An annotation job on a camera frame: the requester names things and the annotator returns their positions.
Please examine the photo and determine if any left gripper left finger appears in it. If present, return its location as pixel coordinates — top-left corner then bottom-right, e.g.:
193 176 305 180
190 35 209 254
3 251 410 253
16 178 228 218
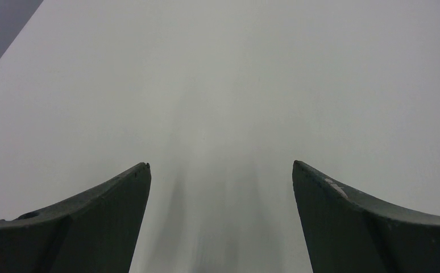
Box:
0 163 151 272

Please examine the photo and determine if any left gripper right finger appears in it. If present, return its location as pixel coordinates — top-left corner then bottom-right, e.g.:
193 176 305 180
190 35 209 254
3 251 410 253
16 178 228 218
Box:
292 160 440 272

